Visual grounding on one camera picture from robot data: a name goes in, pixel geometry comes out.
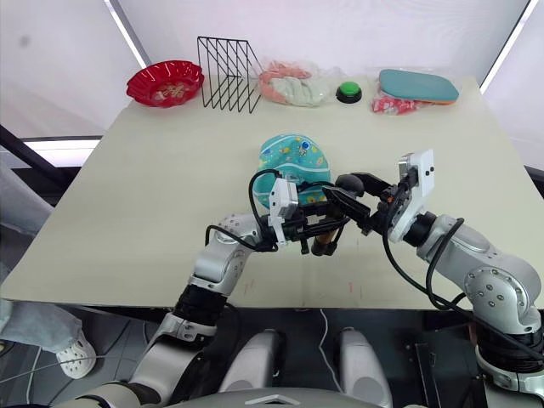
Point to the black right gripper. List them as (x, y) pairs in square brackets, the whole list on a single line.
[(384, 208)]

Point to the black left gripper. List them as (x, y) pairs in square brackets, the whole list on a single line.
[(297, 229)]

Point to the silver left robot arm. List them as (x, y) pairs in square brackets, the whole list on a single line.
[(217, 259)]

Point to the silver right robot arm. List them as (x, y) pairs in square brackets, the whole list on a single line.
[(493, 285)]

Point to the clear bag of red items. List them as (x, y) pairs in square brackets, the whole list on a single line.
[(391, 105)]

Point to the green push button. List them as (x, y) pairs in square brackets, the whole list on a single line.
[(348, 90)]

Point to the teal and orange pad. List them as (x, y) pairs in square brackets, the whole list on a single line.
[(418, 85)]

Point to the clear bag of cloths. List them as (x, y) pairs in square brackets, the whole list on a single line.
[(293, 85)]

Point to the grey rounded robot leg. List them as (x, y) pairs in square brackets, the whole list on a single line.
[(255, 361), (363, 365)]

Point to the silver robot torso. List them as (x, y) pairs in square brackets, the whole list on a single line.
[(263, 400)]

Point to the red plastic bowl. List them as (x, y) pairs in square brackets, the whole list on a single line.
[(166, 85)]

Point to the white clog shoe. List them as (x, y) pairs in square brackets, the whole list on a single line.
[(76, 359)]

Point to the person's leg in light trousers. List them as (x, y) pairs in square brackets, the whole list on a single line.
[(38, 325)]

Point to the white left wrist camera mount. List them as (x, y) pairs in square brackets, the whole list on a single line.
[(281, 200)]

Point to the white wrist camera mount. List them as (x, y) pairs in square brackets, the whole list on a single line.
[(421, 178), (281, 200)]

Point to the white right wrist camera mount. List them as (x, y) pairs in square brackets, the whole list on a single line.
[(421, 178)]

